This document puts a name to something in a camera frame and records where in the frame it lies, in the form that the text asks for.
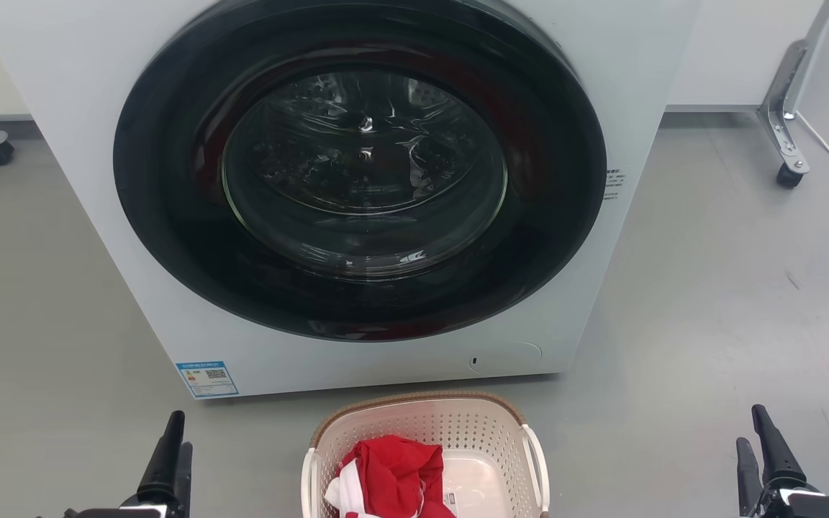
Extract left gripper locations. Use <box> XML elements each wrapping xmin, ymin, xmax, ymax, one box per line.
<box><xmin>62</xmin><ymin>411</ymin><xmax>193</xmax><ymax>518</ymax></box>

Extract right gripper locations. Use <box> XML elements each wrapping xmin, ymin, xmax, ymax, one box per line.
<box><xmin>737</xmin><ymin>404</ymin><xmax>829</xmax><ymax>518</ymax></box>

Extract cream perforated laundry basket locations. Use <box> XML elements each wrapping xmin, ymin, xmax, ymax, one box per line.
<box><xmin>301</xmin><ymin>391</ymin><xmax>551</xmax><ymax>518</ymax></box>

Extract blue energy label sticker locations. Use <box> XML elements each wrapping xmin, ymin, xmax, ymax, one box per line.
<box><xmin>176</xmin><ymin>360</ymin><xmax>240</xmax><ymax>399</ymax></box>

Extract red and white garment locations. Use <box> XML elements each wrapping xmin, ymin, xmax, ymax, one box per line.
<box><xmin>325</xmin><ymin>435</ymin><xmax>456</xmax><ymax>518</ymax></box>

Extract black round washer door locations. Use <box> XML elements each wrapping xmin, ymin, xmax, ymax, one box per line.
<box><xmin>112</xmin><ymin>0</ymin><xmax>608</xmax><ymax>342</ymax></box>

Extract round filter cover flap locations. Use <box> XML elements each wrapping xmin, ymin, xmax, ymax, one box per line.
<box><xmin>468</xmin><ymin>342</ymin><xmax>543</xmax><ymax>375</ymax></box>

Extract white front-load washing machine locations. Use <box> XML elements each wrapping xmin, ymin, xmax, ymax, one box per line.
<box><xmin>0</xmin><ymin>0</ymin><xmax>703</xmax><ymax>400</ymax></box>

